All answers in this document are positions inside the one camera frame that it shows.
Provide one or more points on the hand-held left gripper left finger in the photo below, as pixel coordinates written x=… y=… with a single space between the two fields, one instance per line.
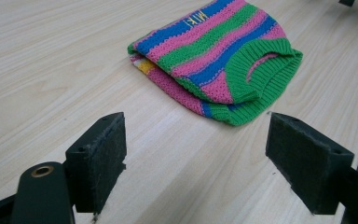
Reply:
x=98 y=161

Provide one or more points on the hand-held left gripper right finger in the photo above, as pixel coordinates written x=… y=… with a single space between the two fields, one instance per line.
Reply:
x=307 y=165

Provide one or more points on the striped knitted sweater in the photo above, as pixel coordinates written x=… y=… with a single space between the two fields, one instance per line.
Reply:
x=217 y=56

